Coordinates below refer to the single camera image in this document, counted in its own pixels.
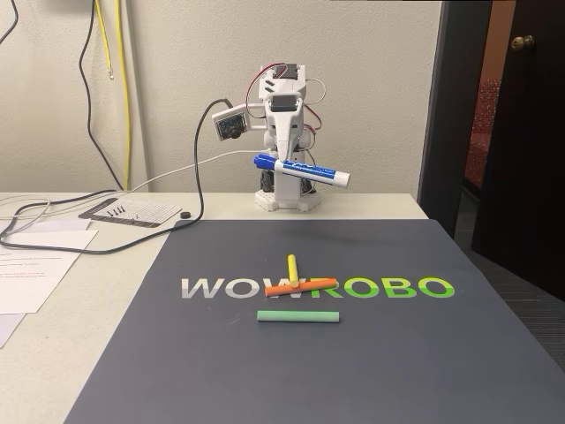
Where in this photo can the blue dry erase marker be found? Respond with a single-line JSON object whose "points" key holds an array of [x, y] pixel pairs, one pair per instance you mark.
{"points": [[309, 170]]}

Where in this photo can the yellow chalk stick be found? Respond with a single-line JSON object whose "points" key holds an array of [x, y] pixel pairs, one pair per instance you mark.
{"points": [[292, 267]]}

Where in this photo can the orange chalk stick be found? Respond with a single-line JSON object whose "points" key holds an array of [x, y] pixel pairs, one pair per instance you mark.
{"points": [[282, 289]]}

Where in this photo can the striped screw card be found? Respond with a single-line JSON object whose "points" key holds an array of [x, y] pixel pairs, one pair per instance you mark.
{"points": [[150, 211]]}

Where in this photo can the green chalk stick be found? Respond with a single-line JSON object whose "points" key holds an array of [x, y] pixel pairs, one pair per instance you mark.
{"points": [[300, 316]]}

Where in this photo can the grey WOWROBO mat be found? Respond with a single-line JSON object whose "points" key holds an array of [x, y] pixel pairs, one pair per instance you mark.
{"points": [[309, 375]]}

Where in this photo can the dark wooden door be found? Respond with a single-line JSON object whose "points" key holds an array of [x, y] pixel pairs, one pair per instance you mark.
{"points": [[529, 154]]}

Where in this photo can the brass door knob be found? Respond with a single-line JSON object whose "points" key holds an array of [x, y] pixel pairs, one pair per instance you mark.
{"points": [[523, 42]]}

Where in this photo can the blank white paper sheet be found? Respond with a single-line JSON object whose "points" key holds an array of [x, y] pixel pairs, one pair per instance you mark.
{"points": [[57, 240]]}

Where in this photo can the printed white paper sheet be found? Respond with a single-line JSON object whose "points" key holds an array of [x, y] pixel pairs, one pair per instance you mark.
{"points": [[31, 287]]}

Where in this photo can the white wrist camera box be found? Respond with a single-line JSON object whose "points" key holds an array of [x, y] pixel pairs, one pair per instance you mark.
{"points": [[229, 123]]}

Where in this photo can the dark grey door frame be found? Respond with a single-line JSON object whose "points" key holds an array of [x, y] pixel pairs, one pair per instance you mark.
{"points": [[450, 110]]}

